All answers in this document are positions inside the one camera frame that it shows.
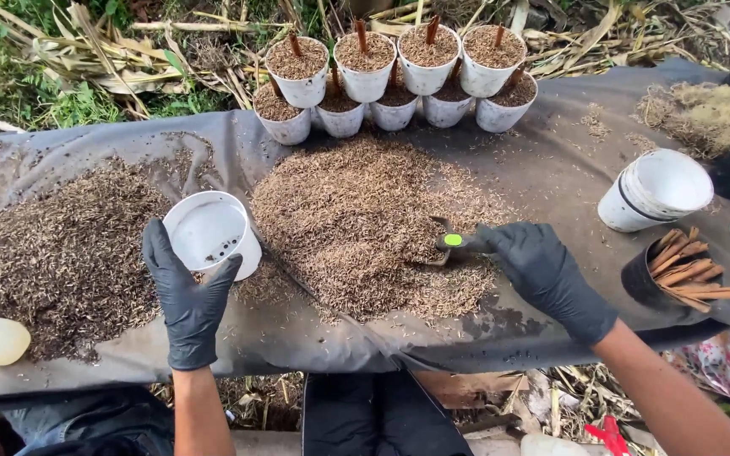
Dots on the person's left hand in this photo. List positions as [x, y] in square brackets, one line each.
[187, 310]

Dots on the person's right hand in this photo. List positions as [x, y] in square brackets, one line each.
[549, 278]

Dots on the person's right fingers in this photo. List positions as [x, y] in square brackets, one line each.
[498, 237]

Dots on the black trowel with green mark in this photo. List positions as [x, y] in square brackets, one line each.
[452, 241]

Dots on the black plastic sheet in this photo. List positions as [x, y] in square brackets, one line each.
[568, 171]

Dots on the heap of light brown husks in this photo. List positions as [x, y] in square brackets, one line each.
[352, 215]

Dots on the black pot holding sticks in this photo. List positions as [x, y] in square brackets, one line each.
[640, 285]

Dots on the stack of white plastic pots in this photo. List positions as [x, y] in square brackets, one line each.
[653, 193]

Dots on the bundle of brown sticks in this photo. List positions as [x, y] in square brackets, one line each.
[685, 269]

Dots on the group of filled white pots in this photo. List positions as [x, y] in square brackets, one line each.
[365, 79]

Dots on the black bag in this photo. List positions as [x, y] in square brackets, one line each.
[377, 415]

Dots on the red plastic tool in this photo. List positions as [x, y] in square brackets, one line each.
[609, 436]

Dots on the heap of dry fibrous moss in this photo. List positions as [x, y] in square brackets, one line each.
[704, 117]

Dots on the group of upright brown cuttings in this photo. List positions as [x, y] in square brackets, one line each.
[361, 37]

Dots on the floral patterned cloth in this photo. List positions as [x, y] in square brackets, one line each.
[729, 367]

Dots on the heap of dry corn stalks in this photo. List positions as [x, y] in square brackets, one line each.
[149, 50]

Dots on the person's blue jeans leg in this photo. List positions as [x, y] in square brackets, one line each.
[92, 418]

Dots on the heap of dark husks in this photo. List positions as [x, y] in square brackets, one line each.
[54, 266]

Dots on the green grass patch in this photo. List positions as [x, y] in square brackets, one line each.
[35, 95]

